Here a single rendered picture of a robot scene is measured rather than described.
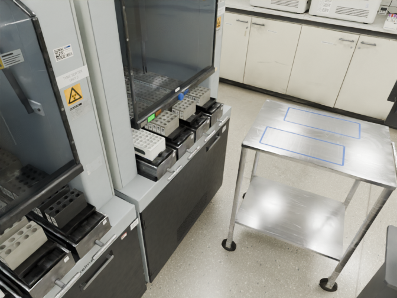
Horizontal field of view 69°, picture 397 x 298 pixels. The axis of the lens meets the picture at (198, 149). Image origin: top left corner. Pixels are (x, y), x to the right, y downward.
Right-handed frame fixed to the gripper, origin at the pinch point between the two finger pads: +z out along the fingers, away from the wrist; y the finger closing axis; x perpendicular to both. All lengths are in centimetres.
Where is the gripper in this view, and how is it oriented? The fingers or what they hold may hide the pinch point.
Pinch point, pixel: (393, 108)
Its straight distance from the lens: 91.2
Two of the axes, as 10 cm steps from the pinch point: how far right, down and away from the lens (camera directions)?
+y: 5.0, -5.3, 6.9
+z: -0.3, 7.8, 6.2
